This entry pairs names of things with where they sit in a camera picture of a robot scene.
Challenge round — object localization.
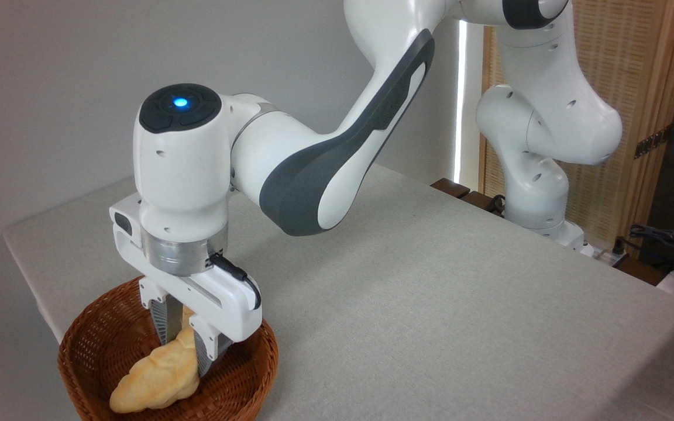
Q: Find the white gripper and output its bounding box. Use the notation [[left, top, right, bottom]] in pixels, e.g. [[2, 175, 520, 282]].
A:
[[108, 194, 263, 378]]

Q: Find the long twisted bread loaf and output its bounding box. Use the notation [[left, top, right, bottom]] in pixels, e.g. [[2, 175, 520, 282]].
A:
[[109, 327, 201, 415]]

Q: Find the brown wicker basket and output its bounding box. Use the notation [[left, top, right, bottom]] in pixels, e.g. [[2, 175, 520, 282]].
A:
[[57, 275, 280, 421]]

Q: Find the white power strip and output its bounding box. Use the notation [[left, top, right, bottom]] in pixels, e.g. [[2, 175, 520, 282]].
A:
[[582, 242, 631, 268]]

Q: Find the dark metal screen hinge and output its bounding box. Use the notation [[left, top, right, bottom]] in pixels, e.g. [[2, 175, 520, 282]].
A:
[[634, 124, 673, 160]]

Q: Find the wooden folding screen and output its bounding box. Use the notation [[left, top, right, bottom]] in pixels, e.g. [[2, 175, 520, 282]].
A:
[[480, 0, 674, 253]]

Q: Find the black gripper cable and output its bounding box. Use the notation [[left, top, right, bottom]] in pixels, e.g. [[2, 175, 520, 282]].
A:
[[207, 251, 262, 311]]

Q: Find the black cable bundle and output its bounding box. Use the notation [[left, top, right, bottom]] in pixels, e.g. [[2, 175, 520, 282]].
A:
[[628, 223, 674, 271]]

